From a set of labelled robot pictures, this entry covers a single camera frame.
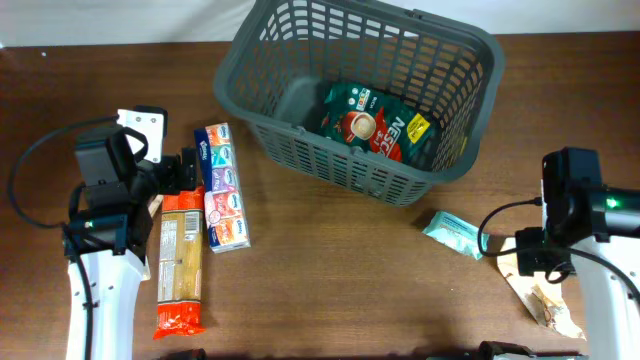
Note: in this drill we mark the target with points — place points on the grey plastic basket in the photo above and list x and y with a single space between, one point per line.
287 55

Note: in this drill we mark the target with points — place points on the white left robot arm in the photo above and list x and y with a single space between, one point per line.
105 238

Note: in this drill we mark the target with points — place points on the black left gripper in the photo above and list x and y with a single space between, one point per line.
173 179

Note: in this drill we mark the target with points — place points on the beige snack pouch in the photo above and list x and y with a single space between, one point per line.
543 300

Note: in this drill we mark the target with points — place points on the orange spaghetti packet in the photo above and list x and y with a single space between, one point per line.
180 264

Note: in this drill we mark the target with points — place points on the Kleenex tissue multipack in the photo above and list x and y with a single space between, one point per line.
224 211

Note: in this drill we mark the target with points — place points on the teal wet wipes packet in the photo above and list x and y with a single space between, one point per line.
455 233

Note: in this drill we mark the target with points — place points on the green Nescafe coffee bag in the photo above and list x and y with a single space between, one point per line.
375 122

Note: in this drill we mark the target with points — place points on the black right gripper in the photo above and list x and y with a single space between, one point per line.
530 257

